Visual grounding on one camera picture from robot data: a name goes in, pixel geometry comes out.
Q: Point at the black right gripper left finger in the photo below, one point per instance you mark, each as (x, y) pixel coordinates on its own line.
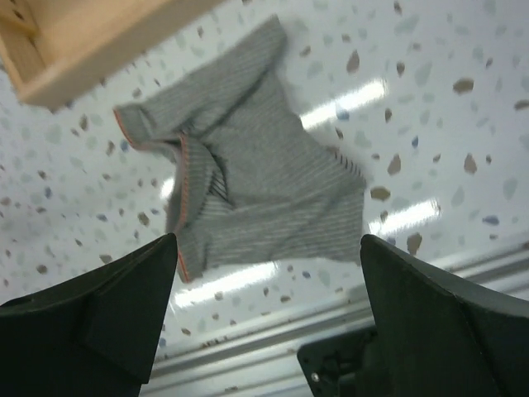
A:
(94, 335)

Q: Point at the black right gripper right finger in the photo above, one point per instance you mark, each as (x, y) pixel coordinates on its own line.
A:
(443, 335)

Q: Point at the grey knitted garment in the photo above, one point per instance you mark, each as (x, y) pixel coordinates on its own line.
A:
(252, 185)

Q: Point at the wooden hanger rack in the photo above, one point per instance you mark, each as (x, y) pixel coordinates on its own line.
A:
(55, 51)

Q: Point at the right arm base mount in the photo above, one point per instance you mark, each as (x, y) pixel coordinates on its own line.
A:
(350, 364)

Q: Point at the aluminium mounting rail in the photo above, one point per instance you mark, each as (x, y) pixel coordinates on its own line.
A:
(261, 358)

